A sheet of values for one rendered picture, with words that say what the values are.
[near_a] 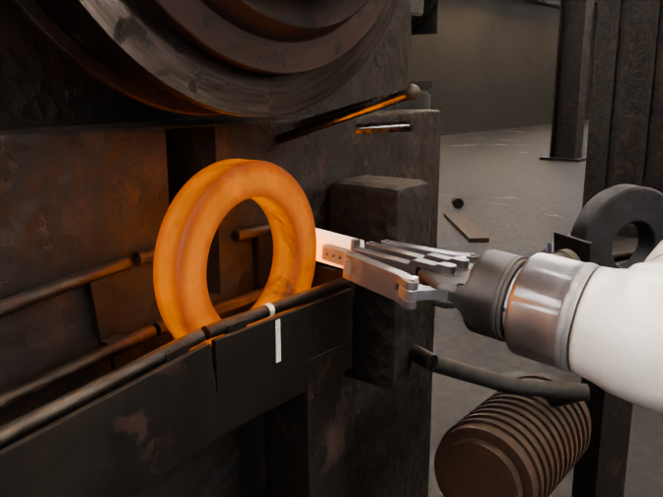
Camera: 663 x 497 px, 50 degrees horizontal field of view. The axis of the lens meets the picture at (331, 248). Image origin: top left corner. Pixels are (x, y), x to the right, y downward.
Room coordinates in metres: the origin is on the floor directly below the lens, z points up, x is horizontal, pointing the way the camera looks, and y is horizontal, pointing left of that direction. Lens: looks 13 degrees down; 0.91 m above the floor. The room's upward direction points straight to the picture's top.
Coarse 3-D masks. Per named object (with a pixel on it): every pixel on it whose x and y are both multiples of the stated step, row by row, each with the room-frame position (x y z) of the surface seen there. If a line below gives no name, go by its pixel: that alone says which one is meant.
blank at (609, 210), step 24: (600, 192) 0.90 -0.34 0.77; (624, 192) 0.88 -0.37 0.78; (648, 192) 0.89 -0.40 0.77; (600, 216) 0.87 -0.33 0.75; (624, 216) 0.88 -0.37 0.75; (648, 216) 0.89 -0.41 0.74; (600, 240) 0.87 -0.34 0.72; (648, 240) 0.91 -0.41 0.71; (600, 264) 0.87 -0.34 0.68; (624, 264) 0.91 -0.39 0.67
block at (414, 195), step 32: (352, 192) 0.79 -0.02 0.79; (384, 192) 0.77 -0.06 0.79; (416, 192) 0.79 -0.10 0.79; (352, 224) 0.79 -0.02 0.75; (384, 224) 0.76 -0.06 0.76; (416, 224) 0.79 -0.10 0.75; (384, 320) 0.76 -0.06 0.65; (416, 320) 0.79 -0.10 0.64; (352, 352) 0.79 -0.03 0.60; (384, 352) 0.76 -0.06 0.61; (384, 384) 0.76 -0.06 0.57
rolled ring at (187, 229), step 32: (224, 160) 0.63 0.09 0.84; (256, 160) 0.63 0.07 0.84; (192, 192) 0.58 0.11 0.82; (224, 192) 0.59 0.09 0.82; (256, 192) 0.62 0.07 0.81; (288, 192) 0.65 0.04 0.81; (192, 224) 0.56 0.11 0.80; (288, 224) 0.66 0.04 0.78; (160, 256) 0.56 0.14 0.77; (192, 256) 0.55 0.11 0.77; (288, 256) 0.67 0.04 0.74; (160, 288) 0.55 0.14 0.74; (192, 288) 0.55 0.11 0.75; (288, 288) 0.66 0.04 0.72; (192, 320) 0.55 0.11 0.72
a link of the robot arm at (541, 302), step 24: (528, 264) 0.55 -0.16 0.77; (552, 264) 0.55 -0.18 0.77; (576, 264) 0.55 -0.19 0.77; (528, 288) 0.54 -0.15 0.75; (552, 288) 0.53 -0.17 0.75; (576, 288) 0.52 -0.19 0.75; (528, 312) 0.53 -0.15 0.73; (552, 312) 0.52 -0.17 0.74; (528, 336) 0.53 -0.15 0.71; (552, 336) 0.52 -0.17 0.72; (552, 360) 0.52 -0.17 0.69
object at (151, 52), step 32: (64, 0) 0.49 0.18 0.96; (96, 0) 0.48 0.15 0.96; (128, 0) 0.50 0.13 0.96; (64, 32) 0.53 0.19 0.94; (96, 32) 0.48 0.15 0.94; (128, 32) 0.49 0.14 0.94; (160, 32) 0.52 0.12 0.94; (384, 32) 0.74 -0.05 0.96; (128, 64) 0.53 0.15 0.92; (160, 64) 0.51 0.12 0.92; (192, 64) 0.54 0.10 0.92; (352, 64) 0.70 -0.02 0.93; (192, 96) 0.54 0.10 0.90; (224, 96) 0.56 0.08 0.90; (256, 96) 0.59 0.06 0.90; (288, 96) 0.62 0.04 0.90; (320, 96) 0.66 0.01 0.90
